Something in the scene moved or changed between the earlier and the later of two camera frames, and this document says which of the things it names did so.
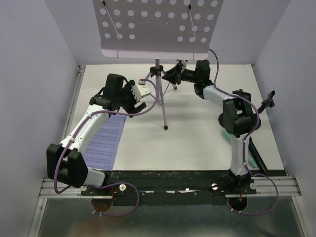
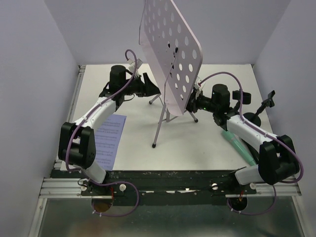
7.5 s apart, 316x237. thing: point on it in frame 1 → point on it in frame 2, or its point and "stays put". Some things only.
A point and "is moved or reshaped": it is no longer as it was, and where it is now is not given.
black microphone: x=257 y=158 stays put
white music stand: x=156 y=29 is moved or reshaped
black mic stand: x=269 y=102 stays put
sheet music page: x=100 y=153 stays put
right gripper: x=174 y=75 → x=191 y=105
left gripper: x=127 y=89 → x=148 y=87
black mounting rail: x=170 y=187 stays put
